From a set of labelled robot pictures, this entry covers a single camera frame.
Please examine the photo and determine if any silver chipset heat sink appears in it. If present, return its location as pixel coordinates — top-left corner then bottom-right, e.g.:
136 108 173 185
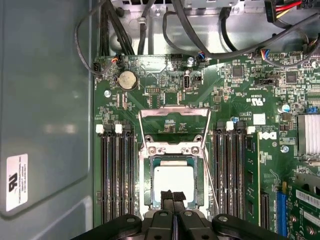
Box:
296 114 320 158

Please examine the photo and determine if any internal USB port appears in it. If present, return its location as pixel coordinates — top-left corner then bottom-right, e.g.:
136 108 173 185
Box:
183 73 192 91

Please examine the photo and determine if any blue expansion slot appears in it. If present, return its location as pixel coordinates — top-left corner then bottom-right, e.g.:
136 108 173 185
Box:
275 182 288 238

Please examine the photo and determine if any silver CPU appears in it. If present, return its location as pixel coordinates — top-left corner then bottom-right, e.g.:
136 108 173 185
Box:
149 156 199 210

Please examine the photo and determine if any coin cell battery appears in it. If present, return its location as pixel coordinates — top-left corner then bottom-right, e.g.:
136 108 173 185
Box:
117 70 139 91

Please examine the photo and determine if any black wire connector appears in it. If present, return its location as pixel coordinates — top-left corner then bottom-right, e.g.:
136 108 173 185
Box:
264 0 278 23

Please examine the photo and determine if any black PC case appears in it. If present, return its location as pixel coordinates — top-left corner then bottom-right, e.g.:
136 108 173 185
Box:
0 0 320 240

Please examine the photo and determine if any green motherboard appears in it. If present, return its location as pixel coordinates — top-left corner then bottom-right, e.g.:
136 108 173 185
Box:
92 51 320 240

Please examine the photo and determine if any black graphics card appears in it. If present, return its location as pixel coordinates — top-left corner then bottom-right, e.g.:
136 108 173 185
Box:
284 172 320 240

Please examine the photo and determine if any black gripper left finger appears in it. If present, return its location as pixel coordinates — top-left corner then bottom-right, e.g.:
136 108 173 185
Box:
93 189 176 240

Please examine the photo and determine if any CPU socket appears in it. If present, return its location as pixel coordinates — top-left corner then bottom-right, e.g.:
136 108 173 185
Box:
138 141 210 221

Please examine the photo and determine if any red power wire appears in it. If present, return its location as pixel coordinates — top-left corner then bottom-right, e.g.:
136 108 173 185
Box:
274 0 303 18

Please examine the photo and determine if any black expansion slot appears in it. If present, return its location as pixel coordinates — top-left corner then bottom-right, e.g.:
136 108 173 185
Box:
260 191 271 227

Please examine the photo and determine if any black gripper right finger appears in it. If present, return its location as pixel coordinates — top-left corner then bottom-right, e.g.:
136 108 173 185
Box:
173 191 286 240

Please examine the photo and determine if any black cable bundle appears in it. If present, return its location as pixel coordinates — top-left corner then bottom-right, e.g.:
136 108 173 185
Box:
99 0 137 56

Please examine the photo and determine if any green RAM stick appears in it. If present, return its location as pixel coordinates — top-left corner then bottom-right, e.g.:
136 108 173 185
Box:
244 131 261 227

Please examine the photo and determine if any thick black cable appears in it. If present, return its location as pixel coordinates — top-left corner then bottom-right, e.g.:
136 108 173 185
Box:
161 0 320 55

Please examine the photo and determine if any metal locking lever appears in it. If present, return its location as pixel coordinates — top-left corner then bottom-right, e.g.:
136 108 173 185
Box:
201 147 221 215

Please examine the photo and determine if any white case label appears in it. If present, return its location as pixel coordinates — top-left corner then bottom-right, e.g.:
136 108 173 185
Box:
5 152 29 213

